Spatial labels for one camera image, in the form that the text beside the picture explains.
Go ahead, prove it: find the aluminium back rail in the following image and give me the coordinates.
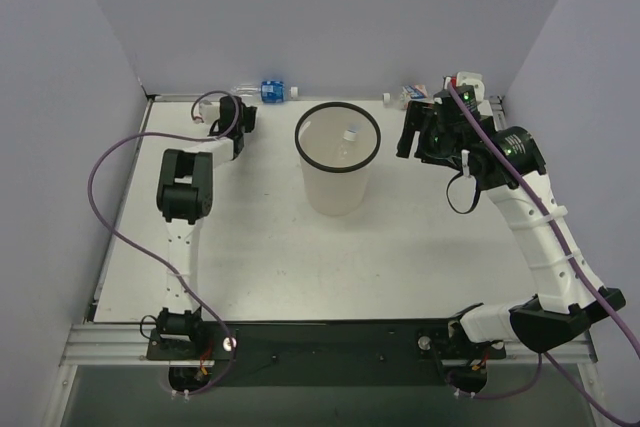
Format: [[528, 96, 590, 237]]
[[147, 91, 501, 103]]

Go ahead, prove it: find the aluminium right side rail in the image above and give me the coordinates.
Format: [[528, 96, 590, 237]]
[[489, 95, 508, 131]]

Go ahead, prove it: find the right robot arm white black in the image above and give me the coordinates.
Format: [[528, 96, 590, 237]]
[[397, 86, 626, 353]]

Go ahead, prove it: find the white blue label plastic bottle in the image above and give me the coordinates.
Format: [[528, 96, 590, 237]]
[[382, 84, 433, 110]]

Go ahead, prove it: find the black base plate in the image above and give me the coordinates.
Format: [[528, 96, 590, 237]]
[[146, 319, 506, 387]]

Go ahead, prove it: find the white bin with black rim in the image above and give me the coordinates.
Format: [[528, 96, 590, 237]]
[[294, 101, 382, 216]]

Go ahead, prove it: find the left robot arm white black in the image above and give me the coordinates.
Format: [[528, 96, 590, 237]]
[[149, 95, 257, 363]]

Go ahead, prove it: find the aluminium front rail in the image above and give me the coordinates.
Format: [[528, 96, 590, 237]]
[[60, 324, 597, 367]]

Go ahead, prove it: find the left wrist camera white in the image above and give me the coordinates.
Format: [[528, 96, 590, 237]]
[[194, 101, 220, 125]]

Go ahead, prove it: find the aluminium rail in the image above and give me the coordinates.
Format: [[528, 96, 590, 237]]
[[147, 91, 501, 103], [60, 324, 597, 367], [489, 95, 508, 131]]

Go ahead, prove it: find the clear crushed plastic bottle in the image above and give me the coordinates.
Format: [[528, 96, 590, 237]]
[[336, 126, 358, 160]]

